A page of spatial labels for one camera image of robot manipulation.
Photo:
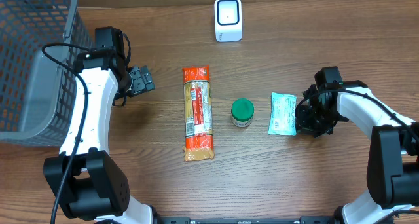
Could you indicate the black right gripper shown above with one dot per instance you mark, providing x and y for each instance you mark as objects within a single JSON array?
[{"x": 306, "y": 118}]

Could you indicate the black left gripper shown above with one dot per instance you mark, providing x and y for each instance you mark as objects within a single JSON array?
[{"x": 141, "y": 81}]

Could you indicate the teal tissue pack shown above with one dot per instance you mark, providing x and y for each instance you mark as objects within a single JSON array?
[{"x": 282, "y": 118}]

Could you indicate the green lid jar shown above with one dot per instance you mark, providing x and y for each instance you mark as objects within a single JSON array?
[{"x": 242, "y": 112}]

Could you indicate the orange spaghetti package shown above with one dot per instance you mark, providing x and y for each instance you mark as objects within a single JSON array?
[{"x": 198, "y": 114}]

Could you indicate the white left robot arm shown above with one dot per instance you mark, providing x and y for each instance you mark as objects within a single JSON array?
[{"x": 86, "y": 181}]

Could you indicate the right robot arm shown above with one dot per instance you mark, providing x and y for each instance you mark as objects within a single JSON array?
[{"x": 392, "y": 185}]

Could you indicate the white barcode scanner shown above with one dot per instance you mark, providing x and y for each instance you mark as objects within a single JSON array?
[{"x": 228, "y": 20}]

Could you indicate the grey plastic basket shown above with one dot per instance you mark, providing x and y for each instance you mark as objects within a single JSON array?
[{"x": 37, "y": 95}]

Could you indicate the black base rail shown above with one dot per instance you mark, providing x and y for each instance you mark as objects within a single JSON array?
[{"x": 301, "y": 220}]

